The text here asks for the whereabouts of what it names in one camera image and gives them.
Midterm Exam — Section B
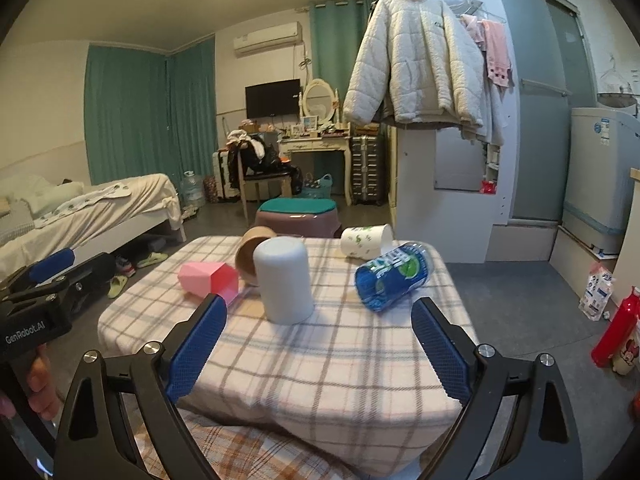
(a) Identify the white paper cup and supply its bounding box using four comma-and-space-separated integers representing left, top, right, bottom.
254, 236, 314, 325

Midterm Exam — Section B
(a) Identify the pink faceted cup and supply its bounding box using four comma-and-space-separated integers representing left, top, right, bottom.
178, 261, 240, 306

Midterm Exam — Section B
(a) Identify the brown kraft paper cup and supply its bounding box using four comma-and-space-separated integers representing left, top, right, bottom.
234, 226, 277, 286

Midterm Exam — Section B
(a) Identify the white cup with green pattern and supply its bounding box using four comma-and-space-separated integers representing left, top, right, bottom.
340, 223, 394, 260

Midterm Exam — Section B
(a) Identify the person's left hand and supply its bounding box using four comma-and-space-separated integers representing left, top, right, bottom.
26, 344, 61, 422

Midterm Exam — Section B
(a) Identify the bed with beige cover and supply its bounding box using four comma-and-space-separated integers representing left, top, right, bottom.
1, 174, 183, 278

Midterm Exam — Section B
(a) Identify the red thermos bottle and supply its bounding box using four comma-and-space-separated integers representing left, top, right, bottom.
591, 286, 639, 367

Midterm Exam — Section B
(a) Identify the green slipper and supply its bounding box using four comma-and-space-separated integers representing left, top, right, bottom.
136, 252, 168, 269

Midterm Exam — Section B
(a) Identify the white carton on floor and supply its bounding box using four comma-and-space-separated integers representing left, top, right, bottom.
578, 262, 614, 321

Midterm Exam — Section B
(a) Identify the plaid tablecloth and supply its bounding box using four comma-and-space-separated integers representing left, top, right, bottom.
96, 235, 476, 479

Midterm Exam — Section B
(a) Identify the blue plastic bottle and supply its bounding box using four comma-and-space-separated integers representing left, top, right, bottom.
355, 242, 433, 312

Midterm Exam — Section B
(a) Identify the water jug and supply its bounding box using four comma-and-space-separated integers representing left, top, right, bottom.
181, 170, 206, 208

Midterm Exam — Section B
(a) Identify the left teal curtain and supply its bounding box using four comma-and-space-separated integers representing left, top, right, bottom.
84, 38, 218, 188

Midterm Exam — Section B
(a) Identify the teal curtain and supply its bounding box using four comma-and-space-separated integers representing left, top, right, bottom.
84, 38, 218, 188
309, 0, 375, 105

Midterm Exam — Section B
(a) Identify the wooden chair with clothes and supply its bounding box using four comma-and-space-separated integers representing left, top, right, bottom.
226, 129, 304, 224

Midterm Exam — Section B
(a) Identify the purple stool with teal cushion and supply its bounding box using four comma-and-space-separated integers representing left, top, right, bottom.
255, 197, 342, 238

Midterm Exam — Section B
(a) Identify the teal basket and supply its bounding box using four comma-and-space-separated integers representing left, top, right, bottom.
300, 174, 333, 200

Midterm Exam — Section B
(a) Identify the black television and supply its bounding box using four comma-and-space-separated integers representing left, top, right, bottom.
245, 79, 300, 119

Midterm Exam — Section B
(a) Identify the white dressing table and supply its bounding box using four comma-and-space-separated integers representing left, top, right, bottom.
278, 135, 354, 206

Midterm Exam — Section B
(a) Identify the glass sliding door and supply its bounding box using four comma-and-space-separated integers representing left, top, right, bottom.
502, 0, 596, 222

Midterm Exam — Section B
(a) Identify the oval vanity mirror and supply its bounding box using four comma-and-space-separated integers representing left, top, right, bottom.
300, 78, 337, 126

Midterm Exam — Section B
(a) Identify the white air conditioner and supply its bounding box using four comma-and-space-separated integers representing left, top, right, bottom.
233, 22, 303, 56

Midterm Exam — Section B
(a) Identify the white puffer jacket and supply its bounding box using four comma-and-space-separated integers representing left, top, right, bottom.
343, 0, 487, 133

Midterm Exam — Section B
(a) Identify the pink hanging garment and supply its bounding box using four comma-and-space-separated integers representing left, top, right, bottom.
459, 14, 511, 88

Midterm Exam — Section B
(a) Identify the middle teal curtain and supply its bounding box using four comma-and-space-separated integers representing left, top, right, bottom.
309, 0, 375, 105

